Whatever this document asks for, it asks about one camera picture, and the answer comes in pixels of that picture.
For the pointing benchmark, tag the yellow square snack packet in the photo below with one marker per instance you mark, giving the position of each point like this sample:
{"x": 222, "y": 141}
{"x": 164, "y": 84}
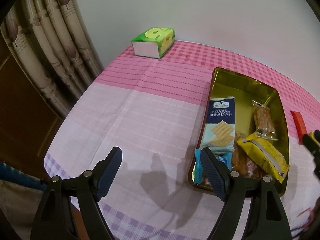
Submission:
{"x": 313, "y": 137}

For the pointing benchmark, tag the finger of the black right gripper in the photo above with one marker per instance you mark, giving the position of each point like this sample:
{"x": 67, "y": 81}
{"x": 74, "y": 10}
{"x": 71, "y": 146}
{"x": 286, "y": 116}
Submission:
{"x": 312, "y": 147}

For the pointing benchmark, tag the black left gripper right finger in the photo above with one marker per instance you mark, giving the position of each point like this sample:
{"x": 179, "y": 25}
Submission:
{"x": 266, "y": 219}

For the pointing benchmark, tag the blue candy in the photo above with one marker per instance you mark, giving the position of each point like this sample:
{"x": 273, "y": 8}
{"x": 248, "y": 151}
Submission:
{"x": 198, "y": 175}

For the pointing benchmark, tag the pink patterned snack packet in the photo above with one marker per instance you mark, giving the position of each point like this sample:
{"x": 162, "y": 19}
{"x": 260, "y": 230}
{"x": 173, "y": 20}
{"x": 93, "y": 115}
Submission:
{"x": 247, "y": 168}

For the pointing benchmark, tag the clear cookie snack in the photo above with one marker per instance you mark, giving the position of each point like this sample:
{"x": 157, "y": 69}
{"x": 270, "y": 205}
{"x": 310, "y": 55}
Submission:
{"x": 263, "y": 122}

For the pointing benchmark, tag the gold toffee tin box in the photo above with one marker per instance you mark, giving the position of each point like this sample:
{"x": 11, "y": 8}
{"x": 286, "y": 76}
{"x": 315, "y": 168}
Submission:
{"x": 246, "y": 89}

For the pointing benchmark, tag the pink checkered tablecloth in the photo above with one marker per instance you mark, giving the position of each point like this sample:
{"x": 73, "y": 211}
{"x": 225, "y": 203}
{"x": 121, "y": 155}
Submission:
{"x": 153, "y": 110}

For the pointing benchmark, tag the beige patterned curtain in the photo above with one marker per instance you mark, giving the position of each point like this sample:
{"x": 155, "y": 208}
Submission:
{"x": 47, "y": 40}

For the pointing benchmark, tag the red snack packet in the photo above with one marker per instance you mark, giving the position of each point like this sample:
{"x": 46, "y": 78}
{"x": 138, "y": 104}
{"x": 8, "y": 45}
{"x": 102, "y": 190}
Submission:
{"x": 300, "y": 125}

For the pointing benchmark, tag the green tissue pack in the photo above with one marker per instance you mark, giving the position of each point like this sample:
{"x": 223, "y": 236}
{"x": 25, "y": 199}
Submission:
{"x": 153, "y": 43}

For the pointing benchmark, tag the clear wrapped brown pastry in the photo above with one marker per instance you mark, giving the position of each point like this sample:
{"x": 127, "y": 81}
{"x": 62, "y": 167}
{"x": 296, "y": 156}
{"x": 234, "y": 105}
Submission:
{"x": 238, "y": 153}

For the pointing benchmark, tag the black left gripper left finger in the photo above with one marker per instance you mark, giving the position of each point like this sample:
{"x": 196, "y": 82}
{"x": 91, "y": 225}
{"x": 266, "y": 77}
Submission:
{"x": 54, "y": 218}

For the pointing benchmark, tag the yellow silver snack packet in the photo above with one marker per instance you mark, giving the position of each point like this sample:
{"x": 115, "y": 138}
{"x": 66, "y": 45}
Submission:
{"x": 265, "y": 155}

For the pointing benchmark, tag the blue soda cracker packet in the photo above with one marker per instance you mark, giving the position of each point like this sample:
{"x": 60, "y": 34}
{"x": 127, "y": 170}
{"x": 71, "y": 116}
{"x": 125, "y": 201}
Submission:
{"x": 219, "y": 126}

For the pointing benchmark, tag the dark wooden furniture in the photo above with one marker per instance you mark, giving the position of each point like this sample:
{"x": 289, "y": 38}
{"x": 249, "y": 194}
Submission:
{"x": 28, "y": 125}

